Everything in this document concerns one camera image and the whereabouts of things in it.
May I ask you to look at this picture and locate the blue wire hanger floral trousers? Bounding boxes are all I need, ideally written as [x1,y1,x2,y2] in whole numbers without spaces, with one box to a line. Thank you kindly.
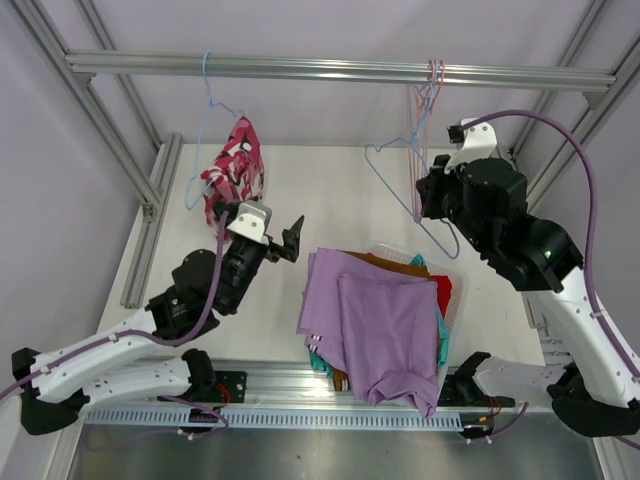
[184,51,245,211]

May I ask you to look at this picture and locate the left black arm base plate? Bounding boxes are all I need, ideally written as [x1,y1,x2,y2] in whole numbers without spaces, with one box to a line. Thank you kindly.
[207,370,248,405]

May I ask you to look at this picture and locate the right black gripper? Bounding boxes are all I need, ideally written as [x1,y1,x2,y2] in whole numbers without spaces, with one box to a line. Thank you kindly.
[416,153,491,254]

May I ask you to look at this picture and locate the aluminium frame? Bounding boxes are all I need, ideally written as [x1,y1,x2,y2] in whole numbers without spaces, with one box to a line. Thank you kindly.
[7,1,183,309]
[485,0,640,361]

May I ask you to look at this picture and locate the aluminium hanging rail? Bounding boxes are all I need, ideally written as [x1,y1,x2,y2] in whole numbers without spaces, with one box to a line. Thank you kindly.
[65,50,616,93]

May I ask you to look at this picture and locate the white plastic basket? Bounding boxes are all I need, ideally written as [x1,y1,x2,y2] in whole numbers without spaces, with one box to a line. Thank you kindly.
[369,243,469,390]

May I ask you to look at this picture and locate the aluminium frame right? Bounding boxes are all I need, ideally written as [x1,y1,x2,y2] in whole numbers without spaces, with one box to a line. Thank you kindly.
[485,0,640,361]

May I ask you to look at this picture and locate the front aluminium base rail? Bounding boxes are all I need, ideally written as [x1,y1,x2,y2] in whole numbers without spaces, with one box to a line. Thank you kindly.
[63,355,561,414]

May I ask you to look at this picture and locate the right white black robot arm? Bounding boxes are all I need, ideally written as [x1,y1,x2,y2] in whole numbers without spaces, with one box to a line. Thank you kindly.
[416,155,639,438]

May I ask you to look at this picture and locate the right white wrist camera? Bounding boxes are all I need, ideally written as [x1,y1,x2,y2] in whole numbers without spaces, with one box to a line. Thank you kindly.
[445,118,497,174]

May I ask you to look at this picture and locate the aluminium frame left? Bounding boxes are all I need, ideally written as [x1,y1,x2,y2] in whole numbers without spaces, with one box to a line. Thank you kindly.
[7,1,183,309]

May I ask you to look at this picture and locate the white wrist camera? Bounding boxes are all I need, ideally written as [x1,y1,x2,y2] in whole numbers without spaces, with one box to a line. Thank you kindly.
[445,118,497,174]
[227,200,272,245]

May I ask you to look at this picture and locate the pink floral trousers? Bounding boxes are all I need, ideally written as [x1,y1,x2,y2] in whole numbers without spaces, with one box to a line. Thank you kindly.
[200,116,265,228]

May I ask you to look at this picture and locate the white slotted cable duct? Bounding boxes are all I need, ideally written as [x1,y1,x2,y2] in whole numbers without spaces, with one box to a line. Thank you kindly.
[85,405,463,432]

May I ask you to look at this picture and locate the red trousers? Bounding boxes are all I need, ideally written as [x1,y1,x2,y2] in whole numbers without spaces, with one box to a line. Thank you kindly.
[430,275,453,316]

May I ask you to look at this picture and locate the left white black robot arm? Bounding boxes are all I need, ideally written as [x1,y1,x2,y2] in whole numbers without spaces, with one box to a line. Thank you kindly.
[1,200,304,436]

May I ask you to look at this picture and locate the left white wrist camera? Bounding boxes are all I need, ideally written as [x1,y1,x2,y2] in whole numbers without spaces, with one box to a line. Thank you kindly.
[227,200,272,245]

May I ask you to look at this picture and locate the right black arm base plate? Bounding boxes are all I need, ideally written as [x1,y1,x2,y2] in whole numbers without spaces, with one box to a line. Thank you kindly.
[438,374,497,407]

